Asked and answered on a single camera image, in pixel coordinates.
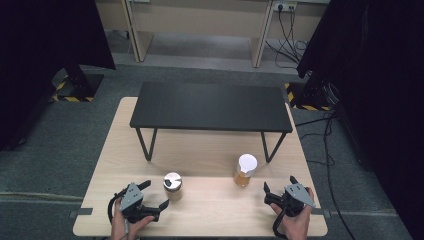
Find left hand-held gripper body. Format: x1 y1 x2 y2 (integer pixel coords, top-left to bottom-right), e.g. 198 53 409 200
113 182 162 224

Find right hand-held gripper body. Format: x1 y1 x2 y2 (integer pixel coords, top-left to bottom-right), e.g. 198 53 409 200
264 185 316 218

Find glass jar with silver lid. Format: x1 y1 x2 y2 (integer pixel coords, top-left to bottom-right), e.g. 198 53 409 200
162 171 184 202

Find amber jar with white lid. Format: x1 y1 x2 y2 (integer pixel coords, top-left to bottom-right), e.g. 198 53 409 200
233 153 259 188

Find black shelf with metal legs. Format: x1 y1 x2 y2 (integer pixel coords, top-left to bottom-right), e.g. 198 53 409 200
129 81 294 164

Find person's left hand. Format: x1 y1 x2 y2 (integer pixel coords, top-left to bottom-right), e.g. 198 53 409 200
110 198 156 240

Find person's right hand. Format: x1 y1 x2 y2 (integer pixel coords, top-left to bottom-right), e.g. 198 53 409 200
269 187 316 240

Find grey tape tab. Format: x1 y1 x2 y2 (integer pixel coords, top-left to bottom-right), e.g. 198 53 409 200
311 207 332 220
69 207 94 220

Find black stand with striped base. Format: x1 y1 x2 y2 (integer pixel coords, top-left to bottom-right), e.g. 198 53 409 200
50 64 105 103
284 77 335 112

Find dark curtain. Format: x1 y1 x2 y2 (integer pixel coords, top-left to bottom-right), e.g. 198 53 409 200
296 0 424 240
0 0 116 152

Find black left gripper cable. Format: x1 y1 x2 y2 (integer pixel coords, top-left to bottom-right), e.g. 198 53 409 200
107 188 130 225

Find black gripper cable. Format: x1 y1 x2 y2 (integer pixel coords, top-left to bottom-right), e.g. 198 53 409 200
272 206 290 239
107 188 130 225

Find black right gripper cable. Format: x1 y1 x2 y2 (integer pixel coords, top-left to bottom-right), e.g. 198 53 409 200
272 206 290 239

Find black floor cables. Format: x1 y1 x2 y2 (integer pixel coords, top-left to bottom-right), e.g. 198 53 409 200
294 109 357 240

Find black cables at outlet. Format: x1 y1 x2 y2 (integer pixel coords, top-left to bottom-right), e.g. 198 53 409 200
265 6 310 70

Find white wall power outlet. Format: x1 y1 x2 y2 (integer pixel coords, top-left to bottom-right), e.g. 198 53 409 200
273 1 298 13

